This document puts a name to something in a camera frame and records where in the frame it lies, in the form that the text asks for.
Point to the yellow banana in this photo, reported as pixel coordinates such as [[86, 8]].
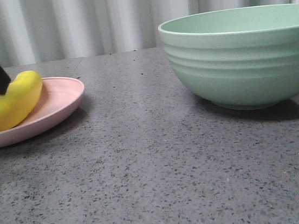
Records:
[[20, 99]]

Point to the pink plate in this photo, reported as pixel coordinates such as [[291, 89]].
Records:
[[60, 97]]

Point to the green ribbed bowl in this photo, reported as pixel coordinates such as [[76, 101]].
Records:
[[242, 59]]

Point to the white pleated curtain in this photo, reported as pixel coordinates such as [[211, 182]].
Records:
[[34, 31]]

